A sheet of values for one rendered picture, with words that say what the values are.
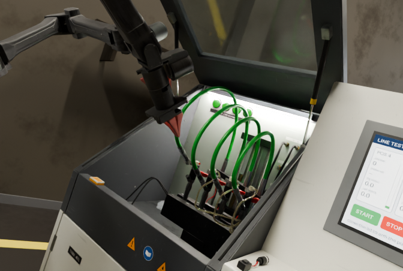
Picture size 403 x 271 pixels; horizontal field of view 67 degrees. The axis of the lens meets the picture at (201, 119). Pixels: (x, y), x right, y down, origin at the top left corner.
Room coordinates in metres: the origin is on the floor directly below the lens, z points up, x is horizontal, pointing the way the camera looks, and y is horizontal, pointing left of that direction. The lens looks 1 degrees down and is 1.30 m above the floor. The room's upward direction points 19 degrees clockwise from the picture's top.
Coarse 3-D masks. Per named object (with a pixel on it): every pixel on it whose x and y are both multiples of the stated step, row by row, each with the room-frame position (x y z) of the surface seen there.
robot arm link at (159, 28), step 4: (152, 24) 0.96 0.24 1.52; (156, 24) 0.96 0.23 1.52; (160, 24) 0.96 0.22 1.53; (116, 28) 0.93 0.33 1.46; (152, 28) 0.93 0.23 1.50; (156, 28) 0.94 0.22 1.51; (160, 28) 0.95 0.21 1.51; (164, 28) 0.97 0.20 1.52; (156, 32) 0.94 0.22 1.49; (160, 32) 0.95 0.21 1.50; (164, 32) 0.97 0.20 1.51; (156, 36) 0.94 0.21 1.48; (160, 36) 0.95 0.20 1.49; (164, 36) 0.97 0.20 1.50; (160, 40) 0.97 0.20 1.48; (124, 52) 0.96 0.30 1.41; (128, 52) 0.95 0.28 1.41
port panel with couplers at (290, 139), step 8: (288, 136) 1.25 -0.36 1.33; (296, 136) 1.24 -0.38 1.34; (288, 144) 1.25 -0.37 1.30; (296, 144) 1.23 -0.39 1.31; (280, 152) 1.26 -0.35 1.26; (288, 152) 1.24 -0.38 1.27; (296, 152) 1.22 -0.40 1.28; (280, 160) 1.25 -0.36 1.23; (288, 160) 1.23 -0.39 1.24; (272, 176) 1.26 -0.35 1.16
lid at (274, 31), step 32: (160, 0) 1.28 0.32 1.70; (192, 0) 1.19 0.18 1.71; (224, 0) 1.09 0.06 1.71; (256, 0) 1.01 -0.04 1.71; (288, 0) 0.94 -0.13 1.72; (320, 0) 0.86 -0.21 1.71; (192, 32) 1.35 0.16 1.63; (224, 32) 1.22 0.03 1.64; (256, 32) 1.12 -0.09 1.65; (288, 32) 1.03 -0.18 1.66; (320, 32) 0.94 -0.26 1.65; (224, 64) 1.35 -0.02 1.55; (256, 64) 1.26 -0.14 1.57; (288, 64) 1.15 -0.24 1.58; (256, 96) 1.39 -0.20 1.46; (288, 96) 1.26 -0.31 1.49; (320, 96) 1.15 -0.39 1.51
